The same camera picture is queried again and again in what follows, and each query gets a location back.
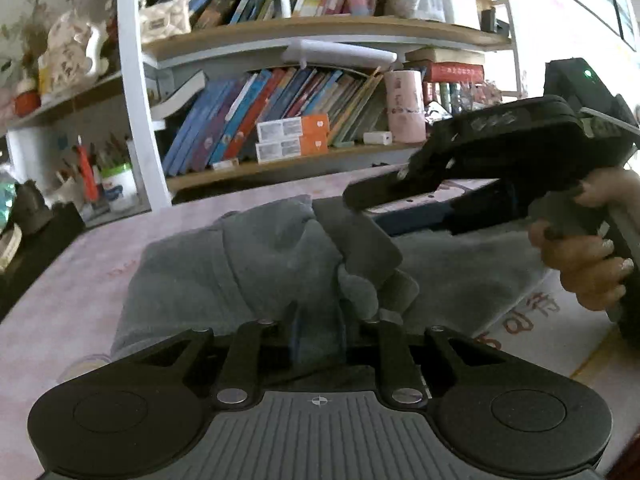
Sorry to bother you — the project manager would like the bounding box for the white quilted handbag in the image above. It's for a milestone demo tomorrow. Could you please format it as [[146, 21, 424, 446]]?
[[139, 0, 191, 44]]

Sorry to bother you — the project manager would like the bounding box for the person right hand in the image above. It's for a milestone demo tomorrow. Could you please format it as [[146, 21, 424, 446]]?
[[528, 168, 639, 311]]

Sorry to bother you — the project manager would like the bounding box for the white pen holder tub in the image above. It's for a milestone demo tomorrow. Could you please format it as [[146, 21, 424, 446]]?
[[101, 162, 139, 212]]

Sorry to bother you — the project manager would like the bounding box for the black box under toys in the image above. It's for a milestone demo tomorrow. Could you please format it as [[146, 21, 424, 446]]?
[[0, 204, 85, 318]]

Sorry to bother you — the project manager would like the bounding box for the pink cylindrical container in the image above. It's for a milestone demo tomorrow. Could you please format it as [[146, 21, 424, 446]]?
[[384, 70, 426, 144]]

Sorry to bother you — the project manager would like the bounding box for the white wooden bookshelf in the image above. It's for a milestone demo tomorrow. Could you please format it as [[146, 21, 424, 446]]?
[[6, 0, 522, 209]]

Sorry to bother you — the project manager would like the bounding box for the red tassel ornament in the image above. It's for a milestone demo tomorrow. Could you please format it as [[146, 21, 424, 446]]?
[[75, 136, 100, 204]]

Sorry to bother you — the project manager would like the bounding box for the white wristwatch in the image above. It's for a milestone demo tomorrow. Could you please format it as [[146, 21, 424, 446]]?
[[0, 224, 23, 274]]

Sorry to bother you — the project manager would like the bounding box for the row of leaning books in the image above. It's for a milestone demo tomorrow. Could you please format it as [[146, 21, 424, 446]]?
[[151, 64, 385, 178]]

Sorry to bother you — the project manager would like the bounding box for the pink checked cartoon tablecloth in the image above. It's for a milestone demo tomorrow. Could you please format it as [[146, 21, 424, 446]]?
[[1, 169, 639, 479]]

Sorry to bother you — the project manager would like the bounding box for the lower orange white box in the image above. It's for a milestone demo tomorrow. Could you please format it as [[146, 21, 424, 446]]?
[[256, 134, 329, 164]]

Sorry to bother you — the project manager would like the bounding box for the grey sweatshirt garment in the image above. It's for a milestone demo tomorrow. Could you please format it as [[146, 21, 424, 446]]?
[[111, 195, 548, 366]]

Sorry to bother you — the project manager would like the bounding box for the orange white box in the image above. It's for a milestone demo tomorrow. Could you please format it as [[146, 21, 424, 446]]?
[[256, 134, 329, 164], [256, 114, 330, 143]]

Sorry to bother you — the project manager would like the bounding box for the upper orange white box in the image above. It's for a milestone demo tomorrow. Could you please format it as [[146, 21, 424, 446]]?
[[256, 114, 330, 143]]

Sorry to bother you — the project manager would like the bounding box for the white usb charger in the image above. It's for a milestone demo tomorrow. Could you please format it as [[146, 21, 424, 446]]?
[[362, 131, 394, 146]]

